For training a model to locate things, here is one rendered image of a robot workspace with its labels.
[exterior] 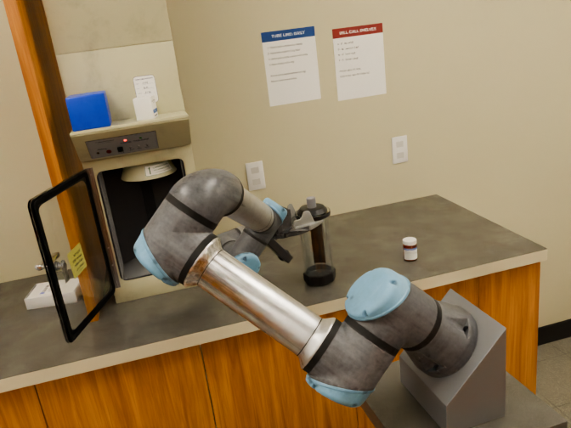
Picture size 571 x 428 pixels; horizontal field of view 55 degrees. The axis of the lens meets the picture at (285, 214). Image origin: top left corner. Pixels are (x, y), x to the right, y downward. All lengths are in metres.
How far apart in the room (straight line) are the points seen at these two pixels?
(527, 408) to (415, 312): 0.33
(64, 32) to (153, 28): 0.24
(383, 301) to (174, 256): 0.39
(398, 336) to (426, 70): 1.55
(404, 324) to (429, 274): 0.73
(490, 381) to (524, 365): 1.01
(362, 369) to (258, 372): 0.72
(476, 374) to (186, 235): 0.60
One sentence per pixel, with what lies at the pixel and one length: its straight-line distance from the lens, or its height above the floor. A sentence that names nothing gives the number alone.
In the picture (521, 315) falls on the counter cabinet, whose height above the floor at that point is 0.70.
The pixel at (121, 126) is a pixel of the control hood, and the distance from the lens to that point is 1.58.
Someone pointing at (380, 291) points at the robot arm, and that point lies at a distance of 1.02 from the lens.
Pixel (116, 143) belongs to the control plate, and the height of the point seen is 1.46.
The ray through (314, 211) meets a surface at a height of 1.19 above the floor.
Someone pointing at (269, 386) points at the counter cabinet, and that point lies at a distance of 1.76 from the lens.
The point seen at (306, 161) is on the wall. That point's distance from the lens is 2.25.
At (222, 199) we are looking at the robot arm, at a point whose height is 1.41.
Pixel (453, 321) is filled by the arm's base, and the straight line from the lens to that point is 1.12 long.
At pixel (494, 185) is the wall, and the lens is 2.69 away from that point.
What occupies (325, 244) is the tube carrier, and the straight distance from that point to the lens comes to 1.67.
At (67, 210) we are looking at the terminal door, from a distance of 1.59.
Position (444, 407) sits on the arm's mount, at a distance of 1.14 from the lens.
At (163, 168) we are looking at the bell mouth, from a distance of 1.75.
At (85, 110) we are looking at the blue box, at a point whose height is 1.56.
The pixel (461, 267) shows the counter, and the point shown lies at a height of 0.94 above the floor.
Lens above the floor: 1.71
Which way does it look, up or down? 19 degrees down
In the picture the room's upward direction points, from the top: 7 degrees counter-clockwise
